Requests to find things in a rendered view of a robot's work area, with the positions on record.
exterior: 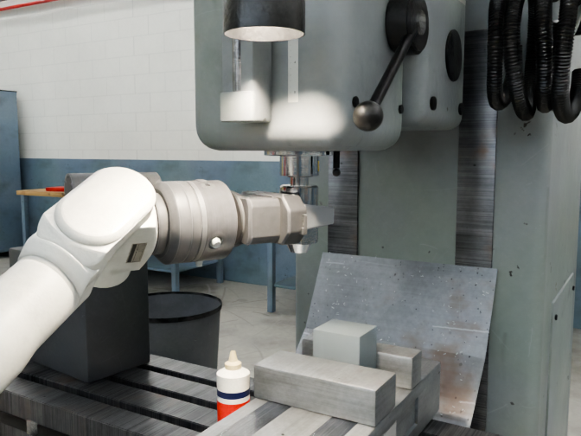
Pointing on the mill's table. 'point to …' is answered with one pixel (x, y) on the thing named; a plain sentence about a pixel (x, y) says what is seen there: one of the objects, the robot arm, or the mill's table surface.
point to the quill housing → (305, 81)
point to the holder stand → (100, 330)
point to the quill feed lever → (409, 34)
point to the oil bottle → (232, 387)
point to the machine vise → (305, 422)
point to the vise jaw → (326, 387)
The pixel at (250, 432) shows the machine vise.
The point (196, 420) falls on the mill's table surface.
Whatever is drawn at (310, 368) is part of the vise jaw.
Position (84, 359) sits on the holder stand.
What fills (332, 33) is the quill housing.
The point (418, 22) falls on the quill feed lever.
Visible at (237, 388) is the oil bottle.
